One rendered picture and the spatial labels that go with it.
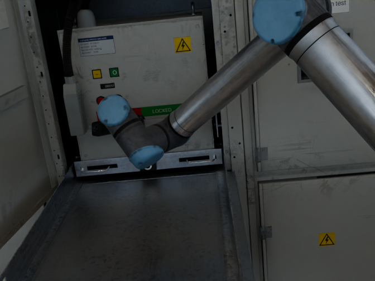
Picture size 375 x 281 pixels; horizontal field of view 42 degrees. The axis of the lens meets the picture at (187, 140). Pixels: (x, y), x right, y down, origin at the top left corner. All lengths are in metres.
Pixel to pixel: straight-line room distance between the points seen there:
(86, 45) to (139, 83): 0.22
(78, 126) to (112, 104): 0.33
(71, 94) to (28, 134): 0.21
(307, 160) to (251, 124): 0.24
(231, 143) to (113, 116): 0.53
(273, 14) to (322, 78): 0.16
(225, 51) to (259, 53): 0.44
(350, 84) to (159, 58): 0.86
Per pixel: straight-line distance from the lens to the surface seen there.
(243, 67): 1.24
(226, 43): 1.64
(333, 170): 1.82
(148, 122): 1.70
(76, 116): 1.66
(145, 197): 1.64
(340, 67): 0.98
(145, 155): 1.33
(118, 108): 1.36
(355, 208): 1.88
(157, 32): 1.68
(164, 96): 1.72
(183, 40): 1.68
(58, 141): 1.79
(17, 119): 1.67
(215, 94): 1.30
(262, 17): 1.02
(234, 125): 1.70
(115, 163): 1.80
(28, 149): 1.72
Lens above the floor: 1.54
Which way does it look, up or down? 19 degrees down
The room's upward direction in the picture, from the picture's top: 6 degrees counter-clockwise
